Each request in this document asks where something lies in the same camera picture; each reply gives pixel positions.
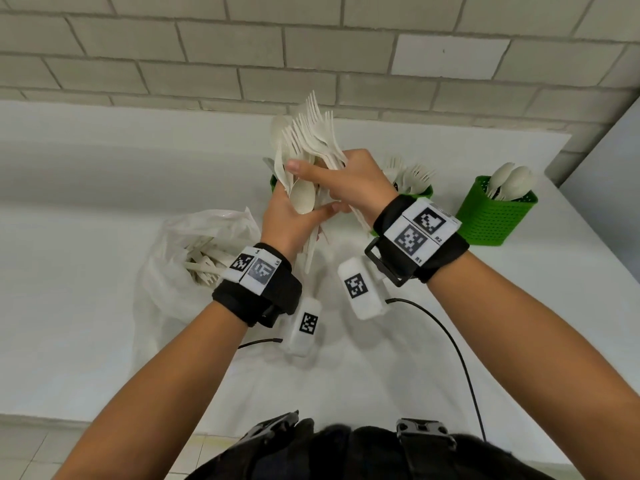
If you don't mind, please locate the person's right hand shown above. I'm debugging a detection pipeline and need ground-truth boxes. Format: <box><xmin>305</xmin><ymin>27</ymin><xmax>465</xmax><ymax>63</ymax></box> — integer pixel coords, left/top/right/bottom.
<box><xmin>285</xmin><ymin>148</ymin><xmax>396</xmax><ymax>225</ymax></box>

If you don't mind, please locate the bunch of white plastic spoons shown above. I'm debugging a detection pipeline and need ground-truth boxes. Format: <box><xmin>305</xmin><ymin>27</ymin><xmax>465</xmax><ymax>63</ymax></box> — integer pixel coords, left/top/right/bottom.
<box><xmin>485</xmin><ymin>162</ymin><xmax>536</xmax><ymax>201</ymax></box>

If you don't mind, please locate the handful of white plastic cutlery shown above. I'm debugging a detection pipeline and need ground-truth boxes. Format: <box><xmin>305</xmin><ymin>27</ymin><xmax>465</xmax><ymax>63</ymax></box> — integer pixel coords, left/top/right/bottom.
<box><xmin>262</xmin><ymin>90</ymin><xmax>372</xmax><ymax>275</ymax></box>

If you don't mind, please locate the black right wrist band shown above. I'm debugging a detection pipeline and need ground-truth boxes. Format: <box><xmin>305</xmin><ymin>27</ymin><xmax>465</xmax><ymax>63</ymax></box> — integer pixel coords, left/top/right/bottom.
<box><xmin>363</xmin><ymin>194</ymin><xmax>471</xmax><ymax>288</ymax></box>

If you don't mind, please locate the bunch of white plastic forks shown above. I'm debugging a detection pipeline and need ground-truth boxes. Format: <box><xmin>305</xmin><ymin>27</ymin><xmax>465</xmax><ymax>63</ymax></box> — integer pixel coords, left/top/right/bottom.
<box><xmin>382</xmin><ymin>155</ymin><xmax>436</xmax><ymax>195</ymax></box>

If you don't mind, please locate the black wrist band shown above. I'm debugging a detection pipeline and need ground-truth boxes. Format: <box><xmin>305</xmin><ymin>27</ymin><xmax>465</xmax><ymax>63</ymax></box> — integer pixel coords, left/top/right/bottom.
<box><xmin>363</xmin><ymin>194</ymin><xmax>471</xmax><ymax>288</ymax></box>
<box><xmin>211</xmin><ymin>243</ymin><xmax>303</xmax><ymax>329</ymax></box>

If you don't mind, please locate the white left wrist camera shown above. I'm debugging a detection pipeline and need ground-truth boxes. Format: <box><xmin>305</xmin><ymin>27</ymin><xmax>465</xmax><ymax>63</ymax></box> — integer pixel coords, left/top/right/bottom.
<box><xmin>279</xmin><ymin>297</ymin><xmax>323</xmax><ymax>358</ymax></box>

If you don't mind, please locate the black right camera cable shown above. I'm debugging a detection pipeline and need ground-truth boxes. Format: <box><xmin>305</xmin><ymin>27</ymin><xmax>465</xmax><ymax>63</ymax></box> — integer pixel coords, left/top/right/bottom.
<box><xmin>387</xmin><ymin>298</ymin><xmax>487</xmax><ymax>442</ymax></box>

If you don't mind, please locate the person's black clothing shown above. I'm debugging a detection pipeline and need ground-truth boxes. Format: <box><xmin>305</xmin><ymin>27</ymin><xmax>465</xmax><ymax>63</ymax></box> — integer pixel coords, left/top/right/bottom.
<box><xmin>185</xmin><ymin>410</ymin><xmax>551</xmax><ymax>480</ymax></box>

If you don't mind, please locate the black left wrist band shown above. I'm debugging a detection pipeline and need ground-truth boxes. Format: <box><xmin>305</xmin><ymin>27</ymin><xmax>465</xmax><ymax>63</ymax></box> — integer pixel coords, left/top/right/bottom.
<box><xmin>211</xmin><ymin>243</ymin><xmax>303</xmax><ymax>329</ymax></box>

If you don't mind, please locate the clear plastic bag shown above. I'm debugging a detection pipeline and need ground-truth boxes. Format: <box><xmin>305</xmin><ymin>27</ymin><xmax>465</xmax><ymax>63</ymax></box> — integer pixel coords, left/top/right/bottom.
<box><xmin>132</xmin><ymin>207</ymin><xmax>262</xmax><ymax>375</ymax></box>

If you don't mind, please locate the black harness buckle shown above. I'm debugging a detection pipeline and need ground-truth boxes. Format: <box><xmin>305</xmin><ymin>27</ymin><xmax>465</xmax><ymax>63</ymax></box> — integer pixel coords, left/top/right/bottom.
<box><xmin>237</xmin><ymin>410</ymin><xmax>300</xmax><ymax>445</ymax></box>
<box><xmin>395</xmin><ymin>418</ymin><xmax>457</xmax><ymax>451</ymax></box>

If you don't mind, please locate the person's left hand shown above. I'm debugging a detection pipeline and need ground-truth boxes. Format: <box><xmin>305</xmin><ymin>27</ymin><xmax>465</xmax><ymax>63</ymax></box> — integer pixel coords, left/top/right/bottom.
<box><xmin>259</xmin><ymin>184</ymin><xmax>342</xmax><ymax>261</ymax></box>

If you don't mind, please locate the person's right forearm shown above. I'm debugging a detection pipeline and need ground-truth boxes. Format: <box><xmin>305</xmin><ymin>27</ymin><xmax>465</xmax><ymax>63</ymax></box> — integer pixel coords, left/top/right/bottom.
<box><xmin>427</xmin><ymin>252</ymin><xmax>640</xmax><ymax>480</ymax></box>

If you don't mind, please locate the person's left forearm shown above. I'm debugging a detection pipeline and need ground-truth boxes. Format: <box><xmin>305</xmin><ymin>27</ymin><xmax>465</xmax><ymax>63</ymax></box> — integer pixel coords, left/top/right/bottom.
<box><xmin>52</xmin><ymin>300</ymin><xmax>249</xmax><ymax>480</ymax></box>

